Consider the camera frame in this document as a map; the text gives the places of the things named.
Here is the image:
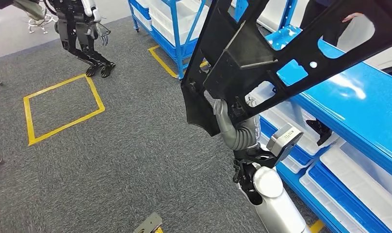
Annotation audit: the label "person's hand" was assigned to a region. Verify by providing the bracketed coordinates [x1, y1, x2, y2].
[342, 12, 365, 23]

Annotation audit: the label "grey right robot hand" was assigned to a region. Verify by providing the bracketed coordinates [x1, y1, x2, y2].
[212, 99, 261, 136]

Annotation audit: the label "black plastic plate holder part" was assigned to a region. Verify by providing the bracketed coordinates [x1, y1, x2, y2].
[180, 0, 392, 137]

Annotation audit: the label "blue metal shelf rack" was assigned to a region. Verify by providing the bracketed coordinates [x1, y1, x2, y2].
[128, 0, 212, 80]
[233, 0, 392, 233]

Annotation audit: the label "black plastic car part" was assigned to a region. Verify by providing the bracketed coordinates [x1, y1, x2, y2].
[307, 119, 333, 147]

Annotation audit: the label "person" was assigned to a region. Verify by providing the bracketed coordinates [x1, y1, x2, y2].
[300, 0, 365, 46]

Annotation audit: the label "white plastic crate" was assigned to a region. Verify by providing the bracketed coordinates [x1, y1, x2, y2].
[259, 132, 308, 174]
[298, 167, 370, 233]
[148, 0, 210, 46]
[319, 141, 392, 222]
[247, 82, 340, 157]
[132, 5, 153, 32]

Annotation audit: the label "black humanoid robot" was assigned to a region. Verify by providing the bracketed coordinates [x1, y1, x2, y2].
[43, 0, 116, 79]

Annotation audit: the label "yellow floor tape square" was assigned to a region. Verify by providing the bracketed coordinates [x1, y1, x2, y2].
[23, 74, 106, 146]

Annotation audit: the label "office chair base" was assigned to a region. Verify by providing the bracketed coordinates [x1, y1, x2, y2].
[27, 14, 58, 34]

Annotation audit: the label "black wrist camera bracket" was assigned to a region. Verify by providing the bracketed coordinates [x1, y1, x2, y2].
[233, 146, 280, 169]

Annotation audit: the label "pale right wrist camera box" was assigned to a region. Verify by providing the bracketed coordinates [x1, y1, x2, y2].
[266, 123, 304, 157]

